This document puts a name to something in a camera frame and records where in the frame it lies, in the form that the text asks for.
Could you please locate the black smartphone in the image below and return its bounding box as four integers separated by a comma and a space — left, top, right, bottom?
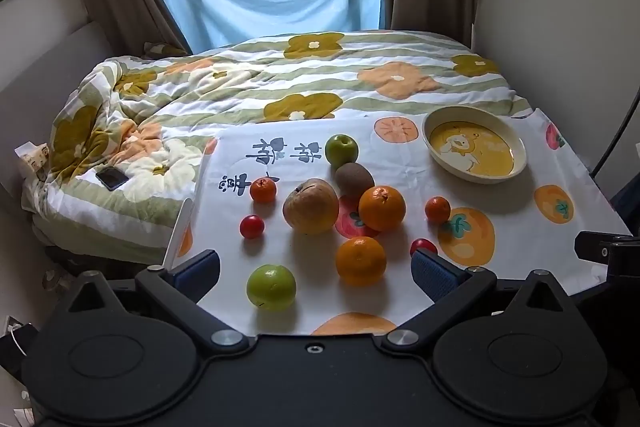
95, 167, 130, 192

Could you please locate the tissue box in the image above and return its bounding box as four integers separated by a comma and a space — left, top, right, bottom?
15, 142, 51, 180

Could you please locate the large yellowish brown apple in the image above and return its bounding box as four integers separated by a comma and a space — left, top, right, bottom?
282, 178, 340, 235

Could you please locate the large orange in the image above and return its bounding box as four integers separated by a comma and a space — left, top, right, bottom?
335, 236, 387, 286
358, 185, 407, 233

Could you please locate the white persimmon print tablecloth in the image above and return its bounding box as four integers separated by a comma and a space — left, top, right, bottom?
162, 107, 633, 338

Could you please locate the black cable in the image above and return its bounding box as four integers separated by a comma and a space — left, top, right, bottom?
592, 87, 640, 172

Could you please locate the light green apple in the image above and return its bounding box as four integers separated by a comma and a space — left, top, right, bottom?
246, 264, 297, 312

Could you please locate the small red tomato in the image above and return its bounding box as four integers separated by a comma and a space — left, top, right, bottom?
239, 214, 265, 240
410, 238, 439, 258

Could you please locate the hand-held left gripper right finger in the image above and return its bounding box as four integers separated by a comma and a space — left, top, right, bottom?
381, 251, 571, 355

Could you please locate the floral striped blanket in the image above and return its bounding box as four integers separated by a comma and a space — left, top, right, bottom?
32, 29, 533, 264

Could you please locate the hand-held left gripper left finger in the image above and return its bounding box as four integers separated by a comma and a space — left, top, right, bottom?
67, 249, 251, 356

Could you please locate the grey bed headboard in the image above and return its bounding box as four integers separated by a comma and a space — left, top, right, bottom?
0, 21, 121, 198

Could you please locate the small tangerine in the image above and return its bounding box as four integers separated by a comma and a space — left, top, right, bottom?
425, 196, 452, 225
249, 177, 278, 204

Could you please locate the dark green apple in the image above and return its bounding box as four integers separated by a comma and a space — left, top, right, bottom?
325, 134, 359, 168

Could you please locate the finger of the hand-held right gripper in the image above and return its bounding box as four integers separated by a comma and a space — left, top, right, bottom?
574, 231, 640, 288

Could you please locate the cream bowl with duck print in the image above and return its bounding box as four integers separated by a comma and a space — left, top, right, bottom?
421, 106, 527, 184

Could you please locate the brown kiwi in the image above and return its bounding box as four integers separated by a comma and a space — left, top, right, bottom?
334, 162, 376, 199

